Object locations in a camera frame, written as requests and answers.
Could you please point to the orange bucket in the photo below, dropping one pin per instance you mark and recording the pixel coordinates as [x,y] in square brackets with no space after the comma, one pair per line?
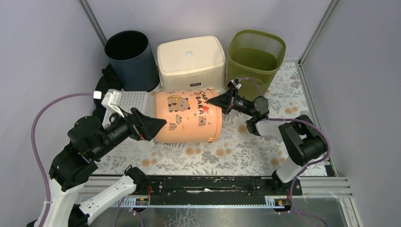
[189,117]

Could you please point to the dark blue round bin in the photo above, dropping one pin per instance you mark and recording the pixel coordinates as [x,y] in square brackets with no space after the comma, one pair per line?
[131,57]

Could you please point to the floral patterned mat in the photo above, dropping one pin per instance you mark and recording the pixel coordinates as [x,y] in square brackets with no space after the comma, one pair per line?
[236,152]

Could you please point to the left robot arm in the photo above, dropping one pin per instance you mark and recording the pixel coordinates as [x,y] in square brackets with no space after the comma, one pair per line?
[72,167]

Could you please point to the cream perforated basket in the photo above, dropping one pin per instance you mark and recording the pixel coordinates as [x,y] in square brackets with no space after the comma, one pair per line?
[191,64]

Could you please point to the green mesh waste bin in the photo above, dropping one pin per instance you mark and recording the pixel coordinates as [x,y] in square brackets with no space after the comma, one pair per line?
[257,55]

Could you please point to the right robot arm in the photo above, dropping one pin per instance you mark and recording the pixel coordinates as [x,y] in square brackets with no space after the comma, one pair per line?
[305,143]

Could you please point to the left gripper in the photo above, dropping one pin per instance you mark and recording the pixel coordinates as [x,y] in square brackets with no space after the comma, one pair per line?
[136,125]

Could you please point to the black cloth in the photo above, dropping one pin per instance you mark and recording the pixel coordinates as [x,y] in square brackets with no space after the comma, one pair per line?
[109,80]

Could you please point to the aluminium frame rail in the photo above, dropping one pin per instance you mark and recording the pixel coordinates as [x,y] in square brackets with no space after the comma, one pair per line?
[313,187]

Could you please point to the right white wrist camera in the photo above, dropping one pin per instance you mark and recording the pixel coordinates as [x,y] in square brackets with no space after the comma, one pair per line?
[234,84]

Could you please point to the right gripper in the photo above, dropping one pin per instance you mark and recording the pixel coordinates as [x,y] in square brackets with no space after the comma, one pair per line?
[224,101]

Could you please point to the white perforated basket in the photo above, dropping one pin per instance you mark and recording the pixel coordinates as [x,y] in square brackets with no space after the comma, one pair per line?
[129,99]

